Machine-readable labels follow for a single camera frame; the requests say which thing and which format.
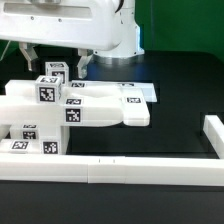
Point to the thin white rod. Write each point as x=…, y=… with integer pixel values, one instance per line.
x=4, y=45

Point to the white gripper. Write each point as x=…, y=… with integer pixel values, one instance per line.
x=87, y=24

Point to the white U-shaped obstacle fence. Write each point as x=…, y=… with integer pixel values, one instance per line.
x=122, y=170

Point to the white chair back frame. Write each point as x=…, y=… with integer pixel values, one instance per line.
x=93, y=105

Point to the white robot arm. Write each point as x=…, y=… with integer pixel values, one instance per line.
x=129, y=48

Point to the white marker sheet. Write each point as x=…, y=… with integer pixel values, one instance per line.
x=150, y=91

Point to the white tagged cube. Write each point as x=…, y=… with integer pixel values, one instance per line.
x=59, y=69
x=48, y=89

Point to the white chair seat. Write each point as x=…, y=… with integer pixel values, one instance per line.
x=53, y=139

